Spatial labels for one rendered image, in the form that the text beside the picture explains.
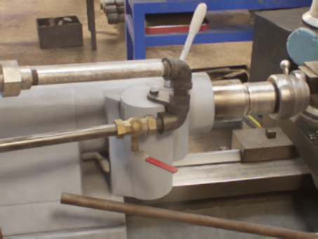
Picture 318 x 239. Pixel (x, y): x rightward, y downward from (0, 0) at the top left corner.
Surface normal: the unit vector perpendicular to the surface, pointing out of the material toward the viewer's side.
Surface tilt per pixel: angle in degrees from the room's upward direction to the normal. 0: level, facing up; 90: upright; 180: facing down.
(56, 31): 90
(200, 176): 0
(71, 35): 90
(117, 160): 78
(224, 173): 0
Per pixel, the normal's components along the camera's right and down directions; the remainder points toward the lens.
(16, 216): 0.14, -0.02
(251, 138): 0.00, -0.89
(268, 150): 0.16, 0.45
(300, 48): -0.74, 0.38
